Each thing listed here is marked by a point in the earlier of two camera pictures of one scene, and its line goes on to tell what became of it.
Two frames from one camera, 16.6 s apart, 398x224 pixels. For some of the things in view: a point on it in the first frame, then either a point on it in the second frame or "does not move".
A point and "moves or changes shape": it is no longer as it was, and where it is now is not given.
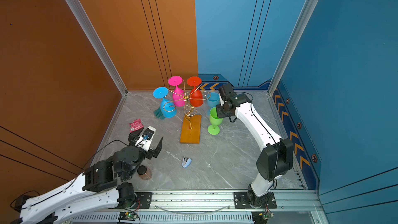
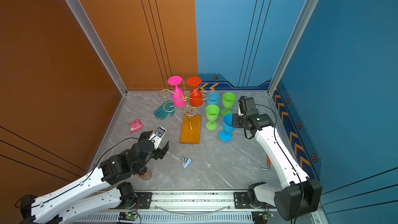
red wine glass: [196, 95] does not move
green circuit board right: [261, 217] does not move
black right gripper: [219, 113] → [235, 121]
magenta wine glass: [178, 96] does not move
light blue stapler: [186, 162] does not move
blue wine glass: [168, 108] → [226, 135]
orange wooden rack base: [190, 129] does not move
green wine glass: [214, 129] moves or changes shape
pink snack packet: [137, 124] does not move
